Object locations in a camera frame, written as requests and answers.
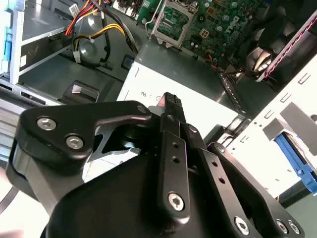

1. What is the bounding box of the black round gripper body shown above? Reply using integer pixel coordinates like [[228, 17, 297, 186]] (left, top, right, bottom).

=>
[[6, 138, 238, 238]]

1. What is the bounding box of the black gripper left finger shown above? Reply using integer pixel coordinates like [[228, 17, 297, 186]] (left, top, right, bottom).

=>
[[19, 92, 192, 224]]

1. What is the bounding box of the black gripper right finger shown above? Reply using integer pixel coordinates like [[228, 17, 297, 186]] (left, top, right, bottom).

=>
[[174, 95, 305, 238]]

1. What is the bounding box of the hard disk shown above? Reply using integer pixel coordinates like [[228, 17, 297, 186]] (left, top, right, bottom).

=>
[[274, 131, 317, 194]]

